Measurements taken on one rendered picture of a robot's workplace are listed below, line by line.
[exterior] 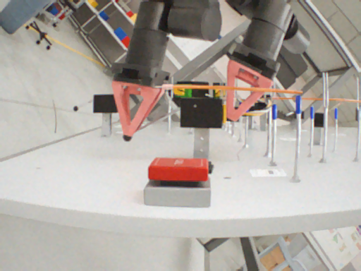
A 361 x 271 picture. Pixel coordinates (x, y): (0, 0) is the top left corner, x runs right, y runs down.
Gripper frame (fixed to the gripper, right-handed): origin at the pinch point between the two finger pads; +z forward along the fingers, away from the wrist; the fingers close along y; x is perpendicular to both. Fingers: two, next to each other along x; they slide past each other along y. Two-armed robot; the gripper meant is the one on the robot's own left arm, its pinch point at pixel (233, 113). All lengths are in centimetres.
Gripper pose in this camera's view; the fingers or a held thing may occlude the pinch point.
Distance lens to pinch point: 54.4
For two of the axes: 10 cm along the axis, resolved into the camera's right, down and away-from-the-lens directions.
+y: 1.0, -0.8, 9.9
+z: -4.1, 9.1, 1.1
